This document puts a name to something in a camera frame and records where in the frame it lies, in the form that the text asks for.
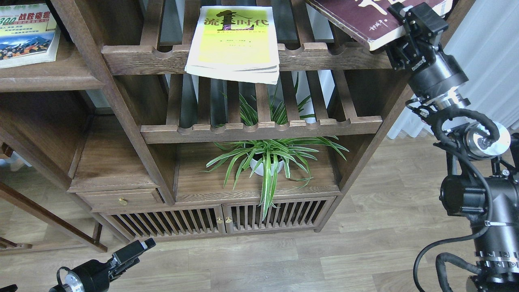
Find brass drawer knob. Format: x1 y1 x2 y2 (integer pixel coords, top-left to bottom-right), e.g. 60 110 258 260
118 197 128 206

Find white pleated curtain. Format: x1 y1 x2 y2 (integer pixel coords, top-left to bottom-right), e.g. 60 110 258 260
387 0 519 140

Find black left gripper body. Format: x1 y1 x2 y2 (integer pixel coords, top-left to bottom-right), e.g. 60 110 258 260
61 259 137 292

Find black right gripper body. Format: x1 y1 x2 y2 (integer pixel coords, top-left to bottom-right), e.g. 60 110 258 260
391 36 470 108

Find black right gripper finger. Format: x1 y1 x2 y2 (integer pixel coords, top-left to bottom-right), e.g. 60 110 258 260
385 43 410 71
388 2 449 39

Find dark wooden bookshelf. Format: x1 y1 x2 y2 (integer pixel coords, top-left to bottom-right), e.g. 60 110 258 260
1 0 408 241

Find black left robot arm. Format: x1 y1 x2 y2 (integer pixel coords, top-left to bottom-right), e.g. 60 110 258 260
0 246 122 292

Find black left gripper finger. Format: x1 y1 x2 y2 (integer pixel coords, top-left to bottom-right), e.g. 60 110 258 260
112 238 156 264

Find white plant pot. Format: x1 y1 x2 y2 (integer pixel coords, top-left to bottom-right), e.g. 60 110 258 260
250 157 284 177

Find yellow green paperback book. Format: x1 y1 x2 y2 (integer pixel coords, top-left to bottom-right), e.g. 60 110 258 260
185 6 280 85

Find maroon hardcover book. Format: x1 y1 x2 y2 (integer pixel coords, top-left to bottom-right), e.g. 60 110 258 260
306 0 454 51

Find small colourful paperback book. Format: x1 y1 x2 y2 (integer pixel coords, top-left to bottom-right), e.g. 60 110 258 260
0 3 60 69

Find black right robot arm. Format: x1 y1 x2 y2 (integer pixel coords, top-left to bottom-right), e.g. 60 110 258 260
386 2 519 292

